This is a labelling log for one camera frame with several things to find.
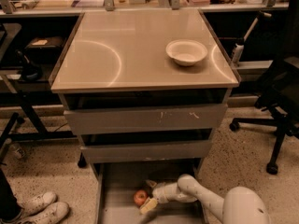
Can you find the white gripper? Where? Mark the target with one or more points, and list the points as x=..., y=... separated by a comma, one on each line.
x=161, y=192

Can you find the red apple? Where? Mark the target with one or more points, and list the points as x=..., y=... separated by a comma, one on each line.
x=140, y=197

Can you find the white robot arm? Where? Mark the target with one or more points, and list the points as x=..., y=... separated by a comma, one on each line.
x=239, y=206

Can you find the bottom grey drawer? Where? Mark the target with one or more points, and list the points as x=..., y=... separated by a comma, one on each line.
x=118, y=182

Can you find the grey drawer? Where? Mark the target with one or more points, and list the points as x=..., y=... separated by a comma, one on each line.
x=118, y=182
x=145, y=119
x=147, y=151

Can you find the middle grey drawer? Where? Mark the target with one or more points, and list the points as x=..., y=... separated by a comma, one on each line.
x=147, y=151

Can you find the top grey drawer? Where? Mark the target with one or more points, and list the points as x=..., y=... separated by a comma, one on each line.
x=145, y=119

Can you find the grey drawer cabinet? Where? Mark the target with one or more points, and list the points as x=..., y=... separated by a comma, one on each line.
x=118, y=60

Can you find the lower white sneaker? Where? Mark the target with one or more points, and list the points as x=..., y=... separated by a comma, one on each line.
x=53, y=214

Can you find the white sneaker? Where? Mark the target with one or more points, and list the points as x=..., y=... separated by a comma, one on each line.
x=38, y=203
x=53, y=214

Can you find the upper white sneaker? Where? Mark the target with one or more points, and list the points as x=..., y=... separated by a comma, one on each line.
x=38, y=203

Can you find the plastic bottle on floor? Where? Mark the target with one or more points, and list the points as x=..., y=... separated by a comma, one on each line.
x=17, y=150

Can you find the black trouser leg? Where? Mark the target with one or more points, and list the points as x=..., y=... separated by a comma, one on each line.
x=9, y=207

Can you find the white paper bowl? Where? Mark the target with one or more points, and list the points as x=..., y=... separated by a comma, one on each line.
x=186, y=52

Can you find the white handheld vacuum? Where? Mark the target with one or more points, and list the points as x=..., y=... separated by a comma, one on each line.
x=240, y=44

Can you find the black office chair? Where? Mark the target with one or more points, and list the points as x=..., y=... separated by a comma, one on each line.
x=279, y=86

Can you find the black handheld device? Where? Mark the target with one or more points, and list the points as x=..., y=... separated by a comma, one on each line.
x=29, y=72

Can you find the black box with label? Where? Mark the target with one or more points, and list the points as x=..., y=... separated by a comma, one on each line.
x=45, y=50

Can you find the black desk frame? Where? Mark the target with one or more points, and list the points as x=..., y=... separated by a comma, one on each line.
x=41, y=132

